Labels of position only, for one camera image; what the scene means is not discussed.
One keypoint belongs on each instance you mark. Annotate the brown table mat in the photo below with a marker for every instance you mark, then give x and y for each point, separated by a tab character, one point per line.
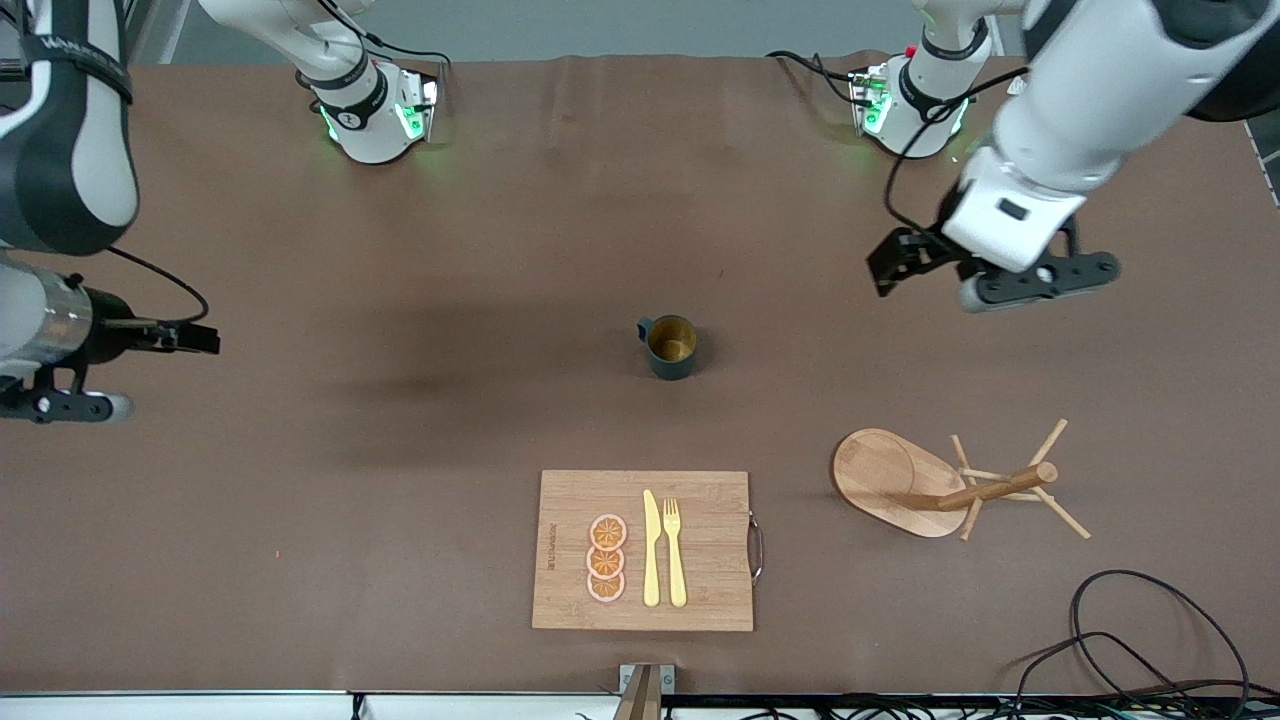
500	250

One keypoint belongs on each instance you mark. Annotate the orange slice toy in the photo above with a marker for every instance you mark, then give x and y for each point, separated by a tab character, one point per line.
608	532
605	588
605	563

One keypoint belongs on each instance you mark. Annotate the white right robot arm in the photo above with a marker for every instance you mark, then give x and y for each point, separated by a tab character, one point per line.
60	150

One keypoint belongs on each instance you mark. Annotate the yellow plastic fork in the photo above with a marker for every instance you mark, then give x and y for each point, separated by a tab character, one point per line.
676	570

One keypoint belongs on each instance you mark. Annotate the wooden mug rack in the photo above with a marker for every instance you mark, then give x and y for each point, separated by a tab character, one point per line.
880	480

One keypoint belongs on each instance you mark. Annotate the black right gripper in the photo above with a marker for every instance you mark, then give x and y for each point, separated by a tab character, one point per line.
108	335

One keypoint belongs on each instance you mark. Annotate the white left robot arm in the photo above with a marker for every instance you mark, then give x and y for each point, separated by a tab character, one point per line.
1090	90

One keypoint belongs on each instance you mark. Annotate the yellow plastic knife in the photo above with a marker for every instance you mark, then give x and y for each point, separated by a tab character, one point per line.
651	560

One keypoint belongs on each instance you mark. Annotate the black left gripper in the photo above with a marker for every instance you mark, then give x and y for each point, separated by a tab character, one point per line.
926	246

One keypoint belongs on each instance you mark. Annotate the teal cup yellow inside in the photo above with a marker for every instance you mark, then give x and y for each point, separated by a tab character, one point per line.
670	345

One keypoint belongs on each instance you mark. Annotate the metal bracket with post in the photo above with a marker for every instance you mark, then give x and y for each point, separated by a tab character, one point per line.
640	700

